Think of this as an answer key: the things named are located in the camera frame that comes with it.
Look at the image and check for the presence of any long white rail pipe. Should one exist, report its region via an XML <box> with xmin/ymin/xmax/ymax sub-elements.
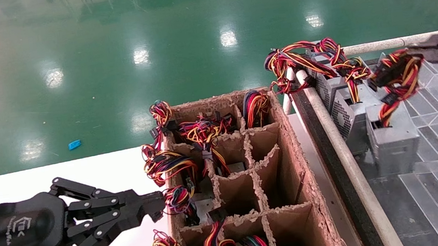
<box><xmin>294</xmin><ymin>58</ymin><xmax>406</xmax><ymax>246</ymax></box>

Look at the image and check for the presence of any black frame strip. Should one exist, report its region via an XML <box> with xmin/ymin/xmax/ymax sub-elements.
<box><xmin>289</xmin><ymin>79</ymin><xmax>387</xmax><ymax>246</ymax></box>

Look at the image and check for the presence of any short white rail pipe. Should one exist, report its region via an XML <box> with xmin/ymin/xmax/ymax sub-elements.
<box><xmin>277</xmin><ymin>66</ymin><xmax>300</xmax><ymax>116</ymax></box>

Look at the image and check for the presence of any grey power supply with cables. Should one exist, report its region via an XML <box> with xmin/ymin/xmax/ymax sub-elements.
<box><xmin>262</xmin><ymin>36</ymin><xmax>345</xmax><ymax>97</ymax></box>
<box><xmin>308</xmin><ymin>32</ymin><xmax>383</xmax><ymax>159</ymax></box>
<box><xmin>357</xmin><ymin>46</ymin><xmax>438</xmax><ymax>179</ymax></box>

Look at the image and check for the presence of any white horizontal rail pipe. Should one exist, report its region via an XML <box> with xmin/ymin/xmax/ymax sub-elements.
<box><xmin>341</xmin><ymin>30</ymin><xmax>438</xmax><ymax>57</ymax></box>

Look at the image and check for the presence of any brown cardboard divider box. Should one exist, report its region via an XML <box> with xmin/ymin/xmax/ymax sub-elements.
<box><xmin>149</xmin><ymin>78</ymin><xmax>348</xmax><ymax>246</ymax></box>

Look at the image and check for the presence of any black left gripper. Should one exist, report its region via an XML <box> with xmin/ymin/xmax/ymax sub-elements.
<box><xmin>0</xmin><ymin>163</ymin><xmax>172</xmax><ymax>246</ymax></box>

